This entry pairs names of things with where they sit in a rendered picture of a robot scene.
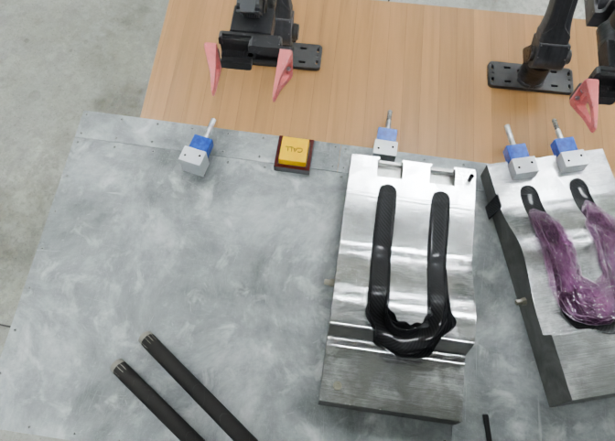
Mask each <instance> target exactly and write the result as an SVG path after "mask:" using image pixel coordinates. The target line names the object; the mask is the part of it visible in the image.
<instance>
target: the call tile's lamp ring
mask: <svg viewBox="0 0 615 441"><path fill-rule="evenodd" d="M282 138H283V136H282V135H279V141H278V146H277V150H276V156H275V165H274V167H286V168H293V169H300V170H306V171H309V168H310V161H311V156H312V150H313V145H314V140H310V139H308V140H309V142H310V148H309V154H308V160H307V167H296V166H289V165H282V164H277V163H278V158H279V153H280V147H281V143H282Z"/></svg>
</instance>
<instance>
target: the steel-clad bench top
mask: <svg viewBox="0 0 615 441"><path fill-rule="evenodd" d="M207 127H208V126H202V125H195V124H182V123H174V122H168V121H160V120H154V119H146V118H139V117H133V116H125V115H119V114H111V113H98V112H91V111H83V114H82V116H81V120H80V123H79V126H78V129H77V132H76V134H75V137H74V140H73V143H72V146H71V149H70V153H69V156H68V159H67V162H66V165H65V167H64V170H63V173H62V176H61V179H60V182H59V186H58V188H57V191H56V194H55V197H54V199H53V202H52V205H51V208H50V211H49V215H48V218H47V221H46V224H45V227H44V230H43V232H42V235H41V238H40V241H39V244H38V248H37V251H36V254H35V257H34V260H33V263H32V264H31V267H30V270H29V273H28V276H27V280H26V283H25V286H24V289H23V292H22V295H21V297H20V300H19V303H18V306H17V309H16V313H15V316H14V319H13V322H12V325H11V328H10V330H9V333H8V336H7V339H6V341H5V345H4V348H3V351H2V354H1V357H0V429H2V430H7V431H13V432H19V433H25V434H31V435H37V436H48V437H54V438H59V439H66V440H71V441H180V440H179V439H178V438H177V437H176V436H175V435H174V434H173V433H172V432H171V431H170V430H169V429H168V428H167V427H166V426H165V425H164V424H163V423H162V422H161V421H160V420H159V419H158V418H157V417H156V416H155V415H154V414H153V413H152V412H151V411H150V410H149V409H148V408H147V407H146V406H145V405H144V404H143V403H142V402H141V401H140V400H139V399H138V398H137V397H136V396H135V395H134V394H133V393H132V392H131V391H130V390H129V389H128V388H127V387H126V386H125V385H124V384H123V383H122V382H121V381H120V380H119V379H118V378H117V377H116V376H115V375H114V374H113V373H112V372H111V370H110V368H111V365H112V364H113V363H114V362H115V361H116V360H118V359H123V360H124V361H125V362H126V363H127V364H128V365H129V366H130V367H131V368H132V369H133V370H134V371H135V372H136V373H137V374H138V375H139V376H140V377H141V378H142V379H143V380H144V381H145V382H146V383H147V384H148V385H149V386H150V387H152V388H153V389H154V390H155V391H156V392H157V393H158V394H159V395H160V396H161V397H162V398H163V399H164V400H165V401H166V402H167V403H168V404H169V405H170V406H171V407H172V408H173V409H174V410H175V411H176V412H177V413H178V414H179V415H180V416H181V417H182V418H183V419H184V420H185V421H186V422H187V423H188V424H189V425H190V426H191V427H192V428H193V429H194V430H195V431H196V432H197V433H198V434H199V435H200V436H201V437H202V438H203V439H204V440H205V441H233V440H232V439H231V438H230V437H229V436H228V435H227V434H226V433H225V432H224V431H223V430H222V429H221V428H220V427H219V426H218V425H217V424H216V423H215V422H214V421H213V419H212V418H211V417H210V416H209V415H208V414H207V413H206V412H205V411H204V410H203V409H202V408H201V407H200V406H199V405H198V404H197V403H196V402H195V401H194V400H193V399H192V398H191V396H190V395H189V394H188V393H187V392H186V391H185V390H184V389H183V388H182V387H181V386H180V385H179V384H178V383H177V382H176V381H175V380H174V379H173V378H172V377H171V376H170V374H169V373H168V372H167V371H166V370H165V369H164V368H163V367H162V366H161V365H160V364H159V363H158V362H157V361H156V360H155V359H154V358H153V357H152V356H151V355H150V354H149V353H148V351H147V350H146V349H145V348H144V347H143V346H142V345H141V344H140V343H139V342H138V340H139V337H140V336H141V335H142V334H143V333H144V332H146V331H151V332H152V333H153V334H154V335H155V336H156V337H157V338H158V339H159V340H160V341H161V342H162V343H163V344H164V345H165V346H166V347H167V348H168V349H169V350H170V351H171V352H172V353H173V355H174V356H175V357H176V358H177V359H178V360H179V361H180V362H181V363H182V364H183V365H184V366H185V367H186V368H187V369H188V370H189V371H190V372H191V373H192V374H193V375H194V376H195V377H196V378H197V379H198V380H199V381H200V382H201V383H202V384H203V385H204V386H205V387H206V388H207V389H208V390H209V391H210V392H211V393H212V394H213V395H214V396H215V397H216V398H217V399H218V400H219V401H220V402H221V403H222V404H223V405H224V406H225V407H226V408H227V409H228V410H229V411H230V412H231V413H232V414H233V415H234V416H235V417H236V418H237V419H238V420H239V421H240V422H241V423H242V424H243V426H244V427H245V428H246V429H247V430H248V431H249V432H250V433H251V434H252V435H253V436H254V437H255V438H256V439H257V440H258V441H487V439H486V433H485V427H484V421H483V415H484V414H487V415H488V416H489V421H490V428H491V439H492V441H615V397H610V398H604V399H598V400H593V401H587V402H582V403H572V404H566V405H561V406H556V407H549V404H548V401H547V398H546V395H545V389H544V386H543V384H542V380H541V377H540V374H539V370H538V368H537V365H536V361H535V358H534V353H533V350H532V346H531V343H530V340H529V337H528V334H527V331H526V327H525V324H524V322H523V316H522V313H521V309H520V307H519V306H517V305H515V300H516V299H517V297H516V294H515V291H514V288H513V282H512V279H511V276H510V273H509V270H508V266H507V263H506V261H505V257H504V254H503V251H502V246H501V243H500V239H499V236H498V233H497V230H496V227H495V224H494V220H493V217H491V218H490V219H489V218H488V215H487V211H486V209H485V207H486V206H487V204H488V203H489V202H488V200H487V196H486V193H485V190H484V187H483V184H482V181H481V177H480V175H481V173H482V172H483V170H484V168H485V167H486V166H487V165H488V164H487V163H480V162H473V161H466V160H459V159H452V158H444V157H438V156H425V155H418V154H410V153H404V152H397V153H396V158H395V161H394V162H396V163H402V161H403V160H407V161H415V162H421V163H428V164H432V167H437V168H445V169H451V170H453V168H454V167H463V168H469V169H476V192H475V210H474V226H473V242H472V277H473V285H474V293H475V302H476V335H475V344H474V346H473V347H472V348H471V349H470V350H469V352H468V353H467V355H466V359H465V367H464V388H463V409H462V422H461V423H459V424H456V425H449V424H442V423H436V422H430V421H424V420H418V419H412V418H405V417H400V416H393V415H388V414H376V413H370V412H364V411H358V410H351V409H345V408H339V407H333V406H327V405H321V404H318V398H319V390H320V384H321V376H322V370H323V362H324V355H325V348H326V341H327V335H328V327H329V314H330V308H331V300H332V293H333V287H332V286H329V285H324V280H325V279H329V280H330V279H335V273H336V265H337V259H338V251H339V245H340V231H341V224H342V217H343V211H344V203H345V197H346V189H347V183H348V175H349V169H350V163H351V154H359V155H366V156H371V155H372V150H373V148H369V147H361V146H355V145H341V144H334V143H327V142H320V141H315V144H314V150H313V156H312V162H311V168H310V173H309V175H303V174H297V173H289V172H283V171H275V170H274V163H275V154H276V149H277V144H278V139H279V136H278V135H271V134H258V133H251V132H244V131H237V130H230V129H222V128H216V127H213V128H212V130H211V132H210V136H209V139H212V141H213V144H214V146H213V148H212V150H211V152H210V155H209V157H208V159H209V163H210V164H209V166H208V168H207V170H206V172H205V174H204V177H201V176H198V175H195V174H192V173H189V172H186V171H183V170H182V168H181V165H180V163H179V160H178V158H179V156H180V154H181V152H182V150H183V148H184V146H185V145H186V146H189V144H190V142H191V140H192V138H193V136H194V135H195V134H197V135H201V136H203V135H204V133H205V131H206V129H207ZM340 146H341V148H340ZM339 159H340V161H339ZM338 165H339V167H338ZM337 171H338V172H337ZM451 426H452V428H451Z"/></svg>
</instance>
